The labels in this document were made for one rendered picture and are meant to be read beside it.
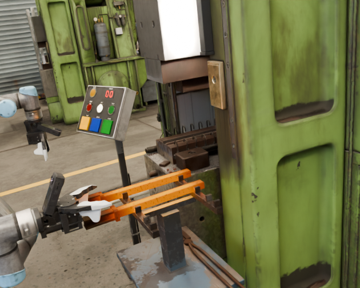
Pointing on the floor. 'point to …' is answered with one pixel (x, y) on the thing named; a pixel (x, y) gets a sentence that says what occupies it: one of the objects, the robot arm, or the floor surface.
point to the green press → (88, 54)
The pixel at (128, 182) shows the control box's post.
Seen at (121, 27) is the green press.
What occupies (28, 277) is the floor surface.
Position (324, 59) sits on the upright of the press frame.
